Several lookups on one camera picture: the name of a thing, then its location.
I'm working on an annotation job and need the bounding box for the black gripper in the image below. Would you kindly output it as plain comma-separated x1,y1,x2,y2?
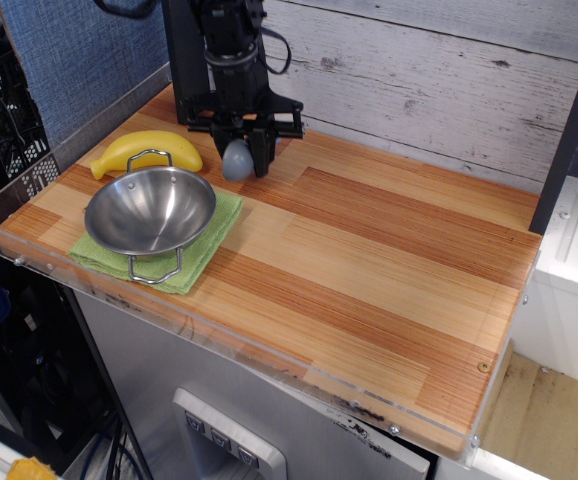
183,52,304,177

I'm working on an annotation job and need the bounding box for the blue grey measuring spoon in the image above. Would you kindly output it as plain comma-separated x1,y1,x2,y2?
222,137,280,182

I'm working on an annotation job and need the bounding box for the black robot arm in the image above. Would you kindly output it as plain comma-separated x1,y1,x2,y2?
183,1,304,182

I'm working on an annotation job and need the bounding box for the yellow plastic banana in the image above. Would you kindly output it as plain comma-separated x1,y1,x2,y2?
90,130,203,180

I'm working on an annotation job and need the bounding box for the green folded cloth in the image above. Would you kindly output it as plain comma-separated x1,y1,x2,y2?
68,192,243,294

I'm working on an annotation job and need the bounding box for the blue fabric partition panel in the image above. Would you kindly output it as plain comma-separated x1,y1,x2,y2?
0,1,168,147

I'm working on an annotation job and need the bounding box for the black plastic crate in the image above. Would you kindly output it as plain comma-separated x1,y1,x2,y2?
0,51,50,179

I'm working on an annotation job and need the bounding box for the steel toy dishwasher front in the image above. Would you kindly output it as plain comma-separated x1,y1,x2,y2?
75,293,437,479

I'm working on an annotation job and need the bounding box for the white ribbed side unit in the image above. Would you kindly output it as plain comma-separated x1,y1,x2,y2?
510,177,578,380

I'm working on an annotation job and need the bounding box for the dark left vertical post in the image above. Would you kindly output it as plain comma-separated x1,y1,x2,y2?
161,0,210,125

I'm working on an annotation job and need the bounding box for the dark vertical post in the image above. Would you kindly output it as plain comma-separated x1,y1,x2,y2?
161,0,210,125
529,90,578,235

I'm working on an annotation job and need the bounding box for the steel bowl with handles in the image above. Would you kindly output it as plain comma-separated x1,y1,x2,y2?
84,149,217,285

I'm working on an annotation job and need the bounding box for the black braided cable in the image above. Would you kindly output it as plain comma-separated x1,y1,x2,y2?
91,0,163,21

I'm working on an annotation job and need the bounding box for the dark right vertical post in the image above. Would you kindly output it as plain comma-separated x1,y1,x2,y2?
529,90,578,235

